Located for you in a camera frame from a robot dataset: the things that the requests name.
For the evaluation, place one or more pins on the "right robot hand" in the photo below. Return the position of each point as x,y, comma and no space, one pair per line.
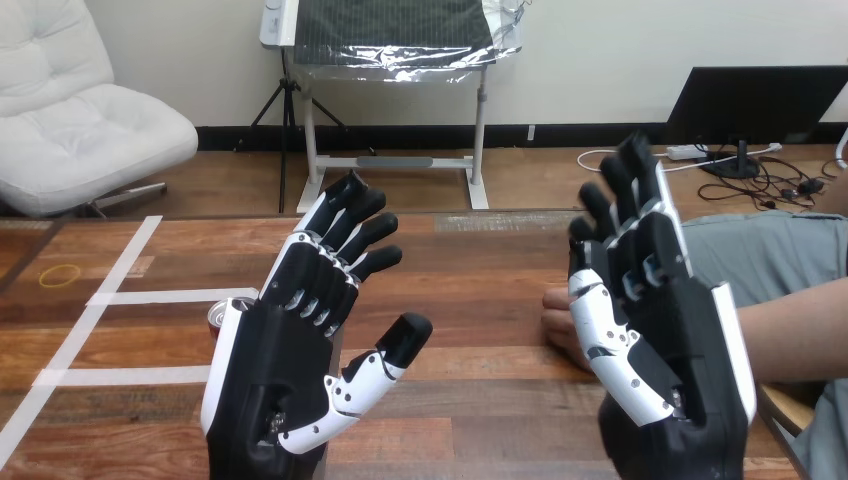
682,344

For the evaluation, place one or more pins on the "person's hand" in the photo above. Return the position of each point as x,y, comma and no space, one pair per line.
558,321

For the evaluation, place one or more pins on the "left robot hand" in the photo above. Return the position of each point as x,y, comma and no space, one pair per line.
278,344

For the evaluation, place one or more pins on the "person's forearm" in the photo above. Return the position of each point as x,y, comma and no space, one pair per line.
795,331

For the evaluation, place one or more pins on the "red and white drink can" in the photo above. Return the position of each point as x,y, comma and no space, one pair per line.
218,318

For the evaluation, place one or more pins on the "person's body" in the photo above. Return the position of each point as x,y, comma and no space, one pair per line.
762,252

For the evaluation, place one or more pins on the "white desk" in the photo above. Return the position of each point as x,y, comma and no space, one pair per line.
477,152

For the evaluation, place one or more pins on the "white power strip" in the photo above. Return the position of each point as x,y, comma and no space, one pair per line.
686,152

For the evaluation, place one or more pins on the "black tripod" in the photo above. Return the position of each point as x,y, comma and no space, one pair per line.
286,106

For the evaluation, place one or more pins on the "dark screen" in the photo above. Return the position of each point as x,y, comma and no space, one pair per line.
755,99

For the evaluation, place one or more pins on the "white cushioned chair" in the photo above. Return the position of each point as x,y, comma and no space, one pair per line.
79,132

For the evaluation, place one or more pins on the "foil sheet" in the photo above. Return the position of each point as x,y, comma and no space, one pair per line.
397,66

